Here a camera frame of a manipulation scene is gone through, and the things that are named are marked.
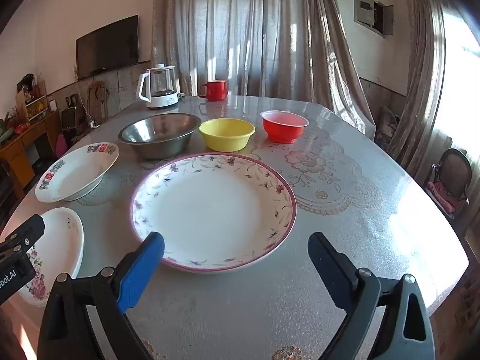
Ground dark round-backed chair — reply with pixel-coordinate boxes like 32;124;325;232
424;148;473;220

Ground white glass kettle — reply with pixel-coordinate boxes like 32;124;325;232
137;64;181;109

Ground narrow grey window curtain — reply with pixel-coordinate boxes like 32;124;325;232
386;0;456;181

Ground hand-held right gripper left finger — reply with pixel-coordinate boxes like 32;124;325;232
36;231;166;360

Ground grey electrical panel box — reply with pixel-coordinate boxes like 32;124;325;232
353;0;394;39

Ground floral lace table mat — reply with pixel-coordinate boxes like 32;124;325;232
73;118;383;218

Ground stainless steel bowl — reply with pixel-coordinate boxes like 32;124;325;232
118;112;202;160

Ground yellow plastic bowl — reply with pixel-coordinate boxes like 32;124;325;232
198;118;256;152

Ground red plastic bowl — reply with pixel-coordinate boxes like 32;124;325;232
260;110;310;144

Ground purple-rimmed floral plate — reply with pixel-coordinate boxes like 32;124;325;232
129;152;298;274

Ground orange wooden cabinet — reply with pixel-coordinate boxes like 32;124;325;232
0;110;62;190

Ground pink chair cushion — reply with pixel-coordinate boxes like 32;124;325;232
431;180;469;214

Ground wooden folding chair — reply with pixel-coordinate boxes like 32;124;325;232
87;82;110;121

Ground black wall television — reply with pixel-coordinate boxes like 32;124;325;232
76;15;139;80

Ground wide grey window curtain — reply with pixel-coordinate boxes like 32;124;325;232
150;0;376;136

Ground white plate red green print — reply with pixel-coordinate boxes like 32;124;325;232
34;142;120;202

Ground wooden display shelf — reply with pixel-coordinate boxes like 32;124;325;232
15;73;51;124

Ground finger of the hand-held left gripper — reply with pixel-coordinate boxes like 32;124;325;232
0;214;46;257

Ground white plate pink roses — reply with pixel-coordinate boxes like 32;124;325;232
15;207;85;307

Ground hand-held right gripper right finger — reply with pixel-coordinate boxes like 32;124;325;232
307;232;437;360

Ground red mug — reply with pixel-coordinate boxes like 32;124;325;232
197;79;229;101

